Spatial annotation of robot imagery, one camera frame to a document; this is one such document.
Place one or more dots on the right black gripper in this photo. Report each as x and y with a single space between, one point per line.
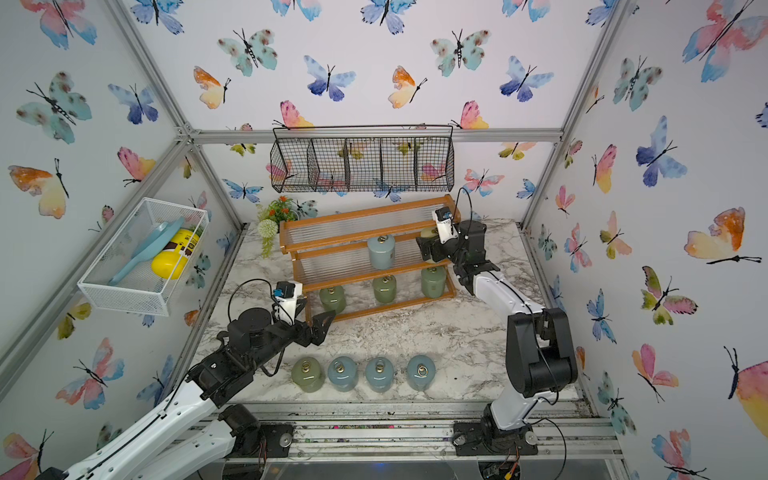
427 248

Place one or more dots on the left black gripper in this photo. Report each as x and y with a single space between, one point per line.
316 335

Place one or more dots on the green canister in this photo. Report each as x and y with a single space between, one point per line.
385 289
433 281
333 299
308 374

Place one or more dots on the blue canister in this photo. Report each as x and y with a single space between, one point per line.
380 374
343 373
420 372
381 251

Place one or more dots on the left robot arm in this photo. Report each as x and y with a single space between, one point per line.
197 424

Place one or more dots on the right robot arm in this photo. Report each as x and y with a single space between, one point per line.
540 358

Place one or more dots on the wooden three-tier shelf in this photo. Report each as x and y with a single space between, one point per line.
332 251

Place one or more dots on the artificial flower plant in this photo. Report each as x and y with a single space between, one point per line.
271 216

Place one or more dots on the yellow bottle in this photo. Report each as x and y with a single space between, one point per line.
170 262

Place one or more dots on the light blue dustpan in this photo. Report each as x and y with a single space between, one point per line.
149 248

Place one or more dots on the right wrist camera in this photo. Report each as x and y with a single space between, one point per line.
444 222

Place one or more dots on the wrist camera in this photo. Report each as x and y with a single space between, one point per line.
289 300
444 222

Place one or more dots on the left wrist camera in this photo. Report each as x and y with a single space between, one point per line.
289 300

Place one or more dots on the black wire wall basket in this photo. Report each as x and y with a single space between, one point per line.
380 159

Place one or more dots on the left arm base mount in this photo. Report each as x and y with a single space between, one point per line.
254 438

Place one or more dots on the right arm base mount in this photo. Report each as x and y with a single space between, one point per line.
483 438

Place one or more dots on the white mesh wall basket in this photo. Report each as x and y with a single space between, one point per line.
141 292

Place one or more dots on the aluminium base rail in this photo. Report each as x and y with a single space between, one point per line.
389 430

